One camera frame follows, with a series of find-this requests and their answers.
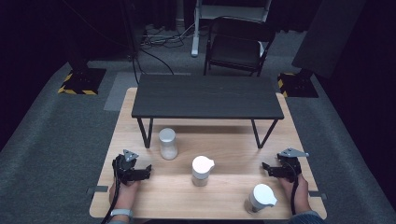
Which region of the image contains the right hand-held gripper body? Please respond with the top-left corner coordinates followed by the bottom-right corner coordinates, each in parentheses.
top-left (277, 147), bottom-right (310, 183)

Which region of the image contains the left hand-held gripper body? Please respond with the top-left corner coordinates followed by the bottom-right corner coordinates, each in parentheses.
top-left (111, 148), bottom-right (140, 186)

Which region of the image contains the white cup with lid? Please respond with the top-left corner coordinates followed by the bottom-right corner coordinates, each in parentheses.
top-left (244, 183), bottom-right (278, 216)

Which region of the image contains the clear jar white lid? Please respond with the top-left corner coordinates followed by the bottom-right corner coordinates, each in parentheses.
top-left (158, 127), bottom-right (179, 161)

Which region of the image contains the spice jar white spout lid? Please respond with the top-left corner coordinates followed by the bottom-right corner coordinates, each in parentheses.
top-left (191, 155), bottom-right (216, 188)

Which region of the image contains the black shelf riser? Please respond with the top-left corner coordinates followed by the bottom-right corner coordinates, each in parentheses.
top-left (131, 73), bottom-right (285, 149)

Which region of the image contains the person's left hand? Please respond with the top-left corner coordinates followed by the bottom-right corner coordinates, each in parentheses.
top-left (108, 180), bottom-right (141, 211)

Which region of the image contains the person's right hand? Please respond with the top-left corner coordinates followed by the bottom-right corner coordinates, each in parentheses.
top-left (277, 175), bottom-right (313, 216)

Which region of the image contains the white wristband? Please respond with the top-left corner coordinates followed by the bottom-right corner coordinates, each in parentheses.
top-left (109, 208), bottom-right (134, 218)

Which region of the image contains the black base with yellow stripes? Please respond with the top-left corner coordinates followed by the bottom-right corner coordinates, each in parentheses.
top-left (57, 67), bottom-right (107, 96)
top-left (276, 72), bottom-right (319, 99)

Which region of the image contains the black folding chair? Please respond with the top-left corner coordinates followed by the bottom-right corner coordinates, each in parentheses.
top-left (203, 16), bottom-right (276, 77)

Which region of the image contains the dark grey panel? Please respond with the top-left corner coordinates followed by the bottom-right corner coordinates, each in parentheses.
top-left (290, 0), bottom-right (367, 79)

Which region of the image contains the dark stand pole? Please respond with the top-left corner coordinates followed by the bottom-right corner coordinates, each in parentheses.
top-left (119, 0), bottom-right (148, 62)

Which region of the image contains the white metal stand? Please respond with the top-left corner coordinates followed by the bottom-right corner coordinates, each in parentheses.
top-left (191, 0), bottom-right (273, 58)

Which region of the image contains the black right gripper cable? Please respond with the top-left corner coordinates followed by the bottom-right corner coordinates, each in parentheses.
top-left (281, 161), bottom-right (301, 217)

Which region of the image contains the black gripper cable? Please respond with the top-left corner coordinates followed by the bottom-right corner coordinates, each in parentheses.
top-left (100, 158), bottom-right (123, 224)
top-left (281, 161), bottom-right (301, 217)

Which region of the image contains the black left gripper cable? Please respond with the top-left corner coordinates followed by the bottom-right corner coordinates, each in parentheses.
top-left (100, 158), bottom-right (123, 224)

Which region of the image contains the tangle of floor cables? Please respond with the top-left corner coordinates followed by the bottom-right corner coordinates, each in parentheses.
top-left (127, 21), bottom-right (201, 86)

